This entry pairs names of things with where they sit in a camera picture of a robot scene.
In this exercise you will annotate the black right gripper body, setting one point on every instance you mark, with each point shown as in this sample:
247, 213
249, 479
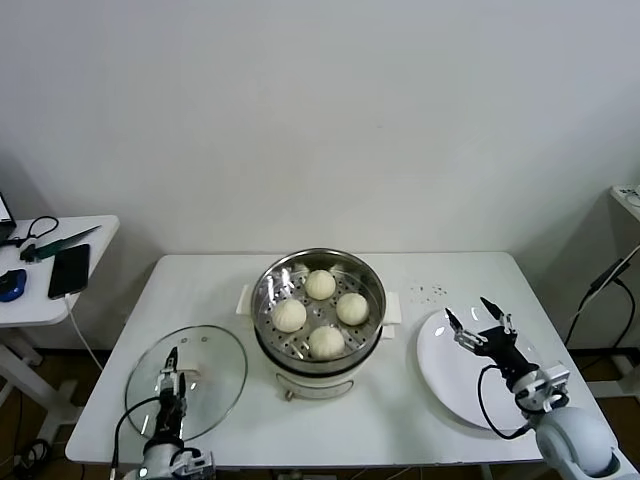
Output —
502, 350

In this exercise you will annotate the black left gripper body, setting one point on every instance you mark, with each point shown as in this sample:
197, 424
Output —
170, 420

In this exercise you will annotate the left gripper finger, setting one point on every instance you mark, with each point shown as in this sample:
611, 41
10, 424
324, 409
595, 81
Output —
183, 387
170, 382

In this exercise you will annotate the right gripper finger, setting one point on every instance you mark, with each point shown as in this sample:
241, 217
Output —
504, 320
467, 336

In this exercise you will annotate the round glass pot lid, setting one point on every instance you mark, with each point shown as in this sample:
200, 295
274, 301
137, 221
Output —
220, 360

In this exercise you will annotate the white steamed baozi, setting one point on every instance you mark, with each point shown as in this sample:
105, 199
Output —
289, 315
326, 341
320, 284
352, 308

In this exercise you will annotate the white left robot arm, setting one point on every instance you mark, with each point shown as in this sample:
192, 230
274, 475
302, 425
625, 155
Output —
157, 460

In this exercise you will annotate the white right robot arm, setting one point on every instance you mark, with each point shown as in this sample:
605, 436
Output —
575, 440

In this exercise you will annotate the round white plate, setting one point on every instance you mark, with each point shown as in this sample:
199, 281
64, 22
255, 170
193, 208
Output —
445, 370

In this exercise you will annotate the white stand foot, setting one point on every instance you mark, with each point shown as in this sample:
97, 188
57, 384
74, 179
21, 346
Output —
606, 389

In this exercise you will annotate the black smartphone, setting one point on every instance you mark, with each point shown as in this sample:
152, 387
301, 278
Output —
70, 270

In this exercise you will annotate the white side table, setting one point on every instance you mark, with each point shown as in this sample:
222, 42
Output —
30, 312

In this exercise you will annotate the white power strip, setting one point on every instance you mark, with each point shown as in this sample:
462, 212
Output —
627, 197

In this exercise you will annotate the blue computer mouse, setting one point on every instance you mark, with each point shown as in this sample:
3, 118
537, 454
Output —
12, 285

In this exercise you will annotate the small black adapter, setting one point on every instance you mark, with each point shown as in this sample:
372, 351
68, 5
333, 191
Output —
31, 252

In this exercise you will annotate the open laptop lit screen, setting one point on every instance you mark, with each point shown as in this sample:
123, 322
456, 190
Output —
4, 205

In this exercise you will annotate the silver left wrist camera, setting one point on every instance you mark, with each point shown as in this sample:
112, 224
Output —
197, 462

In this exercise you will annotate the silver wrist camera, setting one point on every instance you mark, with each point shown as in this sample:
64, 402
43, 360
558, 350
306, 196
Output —
197, 462
556, 381

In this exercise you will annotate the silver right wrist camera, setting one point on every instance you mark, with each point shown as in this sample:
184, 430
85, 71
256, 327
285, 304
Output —
556, 381

